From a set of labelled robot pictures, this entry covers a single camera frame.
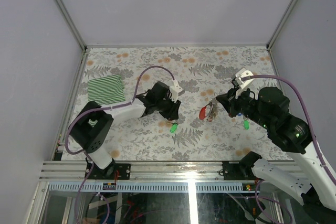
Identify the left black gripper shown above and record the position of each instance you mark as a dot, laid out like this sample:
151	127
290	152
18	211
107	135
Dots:
174	114

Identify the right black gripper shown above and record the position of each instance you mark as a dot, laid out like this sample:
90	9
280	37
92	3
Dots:
229	103

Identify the green key tag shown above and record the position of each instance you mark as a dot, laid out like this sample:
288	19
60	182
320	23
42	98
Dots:
173	127
246	124

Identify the grey red key ring holder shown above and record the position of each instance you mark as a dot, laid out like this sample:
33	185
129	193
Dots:
209	112

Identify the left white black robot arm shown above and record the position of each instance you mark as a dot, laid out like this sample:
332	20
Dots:
91	127

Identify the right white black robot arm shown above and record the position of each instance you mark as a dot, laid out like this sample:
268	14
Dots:
292	135

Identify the green striped cloth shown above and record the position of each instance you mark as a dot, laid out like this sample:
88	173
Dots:
106	90

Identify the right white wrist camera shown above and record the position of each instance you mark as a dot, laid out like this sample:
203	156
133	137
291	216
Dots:
241	81

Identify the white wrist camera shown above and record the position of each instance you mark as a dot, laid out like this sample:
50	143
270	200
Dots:
176	90
241	81

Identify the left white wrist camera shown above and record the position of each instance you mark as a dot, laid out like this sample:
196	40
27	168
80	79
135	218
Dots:
176	90

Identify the aluminium front rail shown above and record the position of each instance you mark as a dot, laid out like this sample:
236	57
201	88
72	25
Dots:
152	176

